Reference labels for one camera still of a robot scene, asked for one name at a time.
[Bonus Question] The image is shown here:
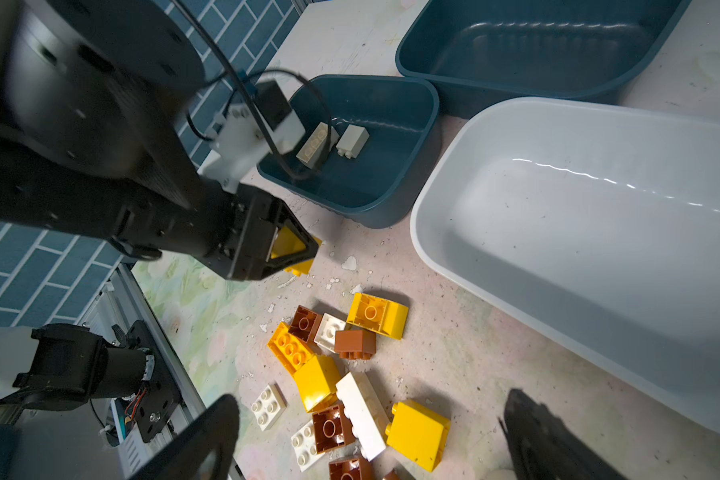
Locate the long white lego brick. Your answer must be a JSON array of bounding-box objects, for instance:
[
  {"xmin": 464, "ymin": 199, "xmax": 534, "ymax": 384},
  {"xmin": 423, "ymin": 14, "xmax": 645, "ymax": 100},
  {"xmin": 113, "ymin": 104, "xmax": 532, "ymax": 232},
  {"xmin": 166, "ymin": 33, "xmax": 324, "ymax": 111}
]
[{"xmin": 336, "ymin": 372, "xmax": 390, "ymax": 461}]

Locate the far teal plastic bin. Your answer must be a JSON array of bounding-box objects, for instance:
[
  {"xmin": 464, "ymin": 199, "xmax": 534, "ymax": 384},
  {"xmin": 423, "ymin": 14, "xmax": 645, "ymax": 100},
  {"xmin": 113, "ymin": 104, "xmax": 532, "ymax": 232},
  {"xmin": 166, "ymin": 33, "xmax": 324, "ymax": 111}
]
[{"xmin": 395, "ymin": 0, "xmax": 688, "ymax": 119}]

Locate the brown hollow lego lower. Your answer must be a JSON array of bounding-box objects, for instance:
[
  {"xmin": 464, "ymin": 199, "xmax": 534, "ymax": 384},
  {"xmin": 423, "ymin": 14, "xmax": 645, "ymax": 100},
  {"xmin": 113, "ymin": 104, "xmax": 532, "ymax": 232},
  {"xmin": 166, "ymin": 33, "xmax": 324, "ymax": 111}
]
[{"xmin": 329, "ymin": 456, "xmax": 376, "ymax": 480}]

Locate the near teal plastic bin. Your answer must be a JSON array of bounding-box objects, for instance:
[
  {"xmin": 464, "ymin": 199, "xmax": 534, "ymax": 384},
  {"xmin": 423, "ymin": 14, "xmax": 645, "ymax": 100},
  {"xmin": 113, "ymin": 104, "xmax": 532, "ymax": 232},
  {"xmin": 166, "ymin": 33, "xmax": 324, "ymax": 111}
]
[{"xmin": 257, "ymin": 74, "xmax": 442, "ymax": 229}]

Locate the yellow hollow lego brick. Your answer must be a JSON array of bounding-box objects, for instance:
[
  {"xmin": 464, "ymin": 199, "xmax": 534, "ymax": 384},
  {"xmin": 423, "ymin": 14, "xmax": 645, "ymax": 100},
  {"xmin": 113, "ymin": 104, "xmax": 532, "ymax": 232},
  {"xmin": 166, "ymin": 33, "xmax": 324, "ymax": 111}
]
[{"xmin": 347, "ymin": 293, "xmax": 409, "ymax": 340}]

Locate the teal plastic bin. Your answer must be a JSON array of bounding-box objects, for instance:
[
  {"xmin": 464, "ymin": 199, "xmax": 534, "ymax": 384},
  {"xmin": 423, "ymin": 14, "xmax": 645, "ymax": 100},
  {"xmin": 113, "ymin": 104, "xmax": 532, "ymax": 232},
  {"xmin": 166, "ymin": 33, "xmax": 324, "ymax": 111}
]
[
  {"xmin": 395, "ymin": 0, "xmax": 688, "ymax": 119},
  {"xmin": 257, "ymin": 74, "xmax": 442, "ymax": 229}
]

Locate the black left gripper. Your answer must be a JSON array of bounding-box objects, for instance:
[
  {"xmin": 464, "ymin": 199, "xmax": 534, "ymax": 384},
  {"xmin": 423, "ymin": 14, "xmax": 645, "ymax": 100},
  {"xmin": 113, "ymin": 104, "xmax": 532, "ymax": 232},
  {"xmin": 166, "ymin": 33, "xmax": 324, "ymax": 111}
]
[{"xmin": 107, "ymin": 182, "xmax": 320, "ymax": 281}]

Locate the white plastic bin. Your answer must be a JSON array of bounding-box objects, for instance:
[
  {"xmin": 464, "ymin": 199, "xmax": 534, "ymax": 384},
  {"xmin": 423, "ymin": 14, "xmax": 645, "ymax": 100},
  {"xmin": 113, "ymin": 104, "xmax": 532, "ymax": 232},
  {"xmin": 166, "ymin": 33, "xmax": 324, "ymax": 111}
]
[{"xmin": 411, "ymin": 97, "xmax": 720, "ymax": 434}]

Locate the brown hollow lego centre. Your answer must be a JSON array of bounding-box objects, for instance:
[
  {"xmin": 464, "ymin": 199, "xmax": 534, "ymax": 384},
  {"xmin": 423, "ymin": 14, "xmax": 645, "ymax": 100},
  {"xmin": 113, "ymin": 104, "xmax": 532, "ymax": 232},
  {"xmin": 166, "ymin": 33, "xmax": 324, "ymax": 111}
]
[{"xmin": 312, "ymin": 401, "xmax": 356, "ymax": 453}]

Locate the small white lego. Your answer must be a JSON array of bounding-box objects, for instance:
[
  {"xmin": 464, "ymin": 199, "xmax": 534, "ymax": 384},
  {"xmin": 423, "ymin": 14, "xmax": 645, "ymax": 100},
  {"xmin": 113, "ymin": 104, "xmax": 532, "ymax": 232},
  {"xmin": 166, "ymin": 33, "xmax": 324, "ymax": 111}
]
[{"xmin": 314, "ymin": 313, "xmax": 348, "ymax": 353}]

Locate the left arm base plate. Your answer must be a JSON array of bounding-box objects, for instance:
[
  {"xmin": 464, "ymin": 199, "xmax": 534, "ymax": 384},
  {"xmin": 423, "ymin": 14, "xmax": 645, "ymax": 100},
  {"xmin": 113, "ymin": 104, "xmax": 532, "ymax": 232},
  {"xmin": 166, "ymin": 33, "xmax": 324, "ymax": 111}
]
[{"xmin": 110, "ymin": 320, "xmax": 182, "ymax": 443}]

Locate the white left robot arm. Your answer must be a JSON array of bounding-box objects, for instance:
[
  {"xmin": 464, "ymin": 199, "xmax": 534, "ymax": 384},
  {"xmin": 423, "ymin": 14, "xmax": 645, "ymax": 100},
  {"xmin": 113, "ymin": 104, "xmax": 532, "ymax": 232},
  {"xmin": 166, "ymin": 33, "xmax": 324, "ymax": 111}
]
[{"xmin": 0, "ymin": 1, "xmax": 319, "ymax": 281}]

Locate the long yellow lego brick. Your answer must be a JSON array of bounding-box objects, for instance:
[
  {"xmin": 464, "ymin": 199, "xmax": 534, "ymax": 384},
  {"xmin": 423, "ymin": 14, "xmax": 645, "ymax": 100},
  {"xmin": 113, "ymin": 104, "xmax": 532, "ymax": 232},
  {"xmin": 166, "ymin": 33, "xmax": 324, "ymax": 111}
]
[{"xmin": 267, "ymin": 323, "xmax": 315, "ymax": 377}]

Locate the brown hollow lego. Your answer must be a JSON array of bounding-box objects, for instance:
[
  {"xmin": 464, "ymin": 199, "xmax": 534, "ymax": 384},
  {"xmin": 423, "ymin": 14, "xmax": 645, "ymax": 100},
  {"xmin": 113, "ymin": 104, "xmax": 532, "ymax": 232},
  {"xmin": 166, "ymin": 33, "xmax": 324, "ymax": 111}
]
[
  {"xmin": 329, "ymin": 456, "xmax": 376, "ymax": 480},
  {"xmin": 312, "ymin": 401, "xmax": 356, "ymax": 453}
]

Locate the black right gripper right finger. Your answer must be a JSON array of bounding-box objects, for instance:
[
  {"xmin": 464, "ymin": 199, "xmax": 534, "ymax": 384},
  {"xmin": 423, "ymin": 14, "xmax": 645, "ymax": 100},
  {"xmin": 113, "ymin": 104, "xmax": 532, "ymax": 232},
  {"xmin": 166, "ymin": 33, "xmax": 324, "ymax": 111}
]
[{"xmin": 500, "ymin": 388, "xmax": 625, "ymax": 480}]

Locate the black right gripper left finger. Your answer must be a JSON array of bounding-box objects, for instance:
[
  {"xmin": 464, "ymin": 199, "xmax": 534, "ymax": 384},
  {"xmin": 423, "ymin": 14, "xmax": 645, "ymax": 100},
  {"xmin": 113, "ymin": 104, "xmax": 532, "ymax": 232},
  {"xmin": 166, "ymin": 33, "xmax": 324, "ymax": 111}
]
[{"xmin": 131, "ymin": 394, "xmax": 240, "ymax": 480}]

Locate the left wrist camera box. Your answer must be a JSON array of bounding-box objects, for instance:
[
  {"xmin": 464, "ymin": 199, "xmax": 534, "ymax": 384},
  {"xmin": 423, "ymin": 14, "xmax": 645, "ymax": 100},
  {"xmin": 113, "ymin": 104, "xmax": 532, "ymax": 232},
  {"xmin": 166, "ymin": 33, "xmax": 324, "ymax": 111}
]
[{"xmin": 199, "ymin": 80, "xmax": 305, "ymax": 193}]

